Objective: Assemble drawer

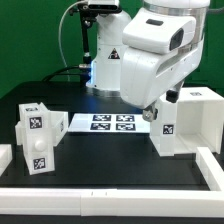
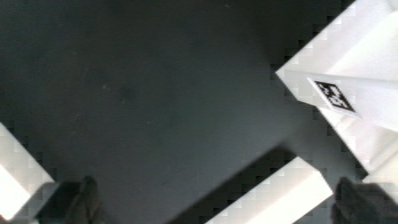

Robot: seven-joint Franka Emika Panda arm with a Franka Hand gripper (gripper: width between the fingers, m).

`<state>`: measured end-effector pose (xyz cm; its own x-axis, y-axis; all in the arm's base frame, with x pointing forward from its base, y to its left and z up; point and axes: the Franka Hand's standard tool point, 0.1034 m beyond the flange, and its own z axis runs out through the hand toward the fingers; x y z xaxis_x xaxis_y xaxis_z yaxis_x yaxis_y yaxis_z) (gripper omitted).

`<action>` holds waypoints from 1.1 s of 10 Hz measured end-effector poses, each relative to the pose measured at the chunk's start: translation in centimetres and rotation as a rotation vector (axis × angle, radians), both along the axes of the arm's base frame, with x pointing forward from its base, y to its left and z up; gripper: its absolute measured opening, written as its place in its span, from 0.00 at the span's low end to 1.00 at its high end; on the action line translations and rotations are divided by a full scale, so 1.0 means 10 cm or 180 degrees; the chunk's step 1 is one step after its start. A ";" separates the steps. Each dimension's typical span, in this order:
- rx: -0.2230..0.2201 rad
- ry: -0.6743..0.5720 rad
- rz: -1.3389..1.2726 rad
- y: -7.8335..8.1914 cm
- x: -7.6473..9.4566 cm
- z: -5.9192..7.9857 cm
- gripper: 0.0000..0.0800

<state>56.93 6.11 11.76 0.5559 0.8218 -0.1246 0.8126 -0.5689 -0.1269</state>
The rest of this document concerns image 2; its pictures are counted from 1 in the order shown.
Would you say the white front fence rail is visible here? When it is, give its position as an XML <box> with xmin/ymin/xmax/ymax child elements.
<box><xmin>204</xmin><ymin>157</ymin><xmax>332</xmax><ymax>224</ymax></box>

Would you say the white left fence block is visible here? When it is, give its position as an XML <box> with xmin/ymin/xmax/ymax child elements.
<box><xmin>0</xmin><ymin>123</ymin><xmax>53</xmax><ymax>220</ymax></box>

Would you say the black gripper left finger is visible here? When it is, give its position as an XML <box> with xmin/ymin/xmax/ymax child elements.
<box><xmin>37</xmin><ymin>176</ymin><xmax>101</xmax><ymax>224</ymax></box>

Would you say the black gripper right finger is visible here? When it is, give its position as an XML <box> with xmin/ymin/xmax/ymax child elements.
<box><xmin>330</xmin><ymin>177</ymin><xmax>398</xmax><ymax>224</ymax></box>

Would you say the white drawer box frame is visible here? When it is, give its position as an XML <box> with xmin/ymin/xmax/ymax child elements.
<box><xmin>277</xmin><ymin>0</ymin><xmax>398</xmax><ymax>184</ymax></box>

